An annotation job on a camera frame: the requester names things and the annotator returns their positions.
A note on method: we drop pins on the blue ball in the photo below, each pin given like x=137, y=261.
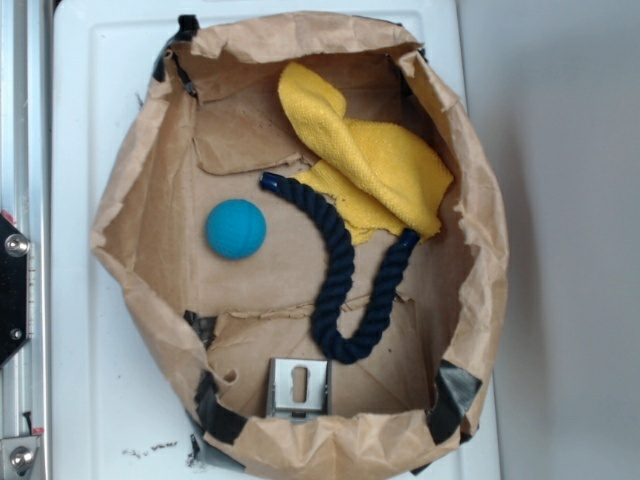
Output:
x=235, y=229

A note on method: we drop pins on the yellow microfiber cloth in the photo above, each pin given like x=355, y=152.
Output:
x=380, y=175

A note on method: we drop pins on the white plastic tray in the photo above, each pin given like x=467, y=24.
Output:
x=114, y=415

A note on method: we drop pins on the black mounting plate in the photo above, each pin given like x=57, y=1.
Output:
x=14, y=285

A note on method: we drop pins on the grey metal bracket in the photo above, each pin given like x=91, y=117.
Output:
x=299, y=390

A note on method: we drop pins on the aluminium frame rail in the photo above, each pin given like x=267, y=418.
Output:
x=26, y=55

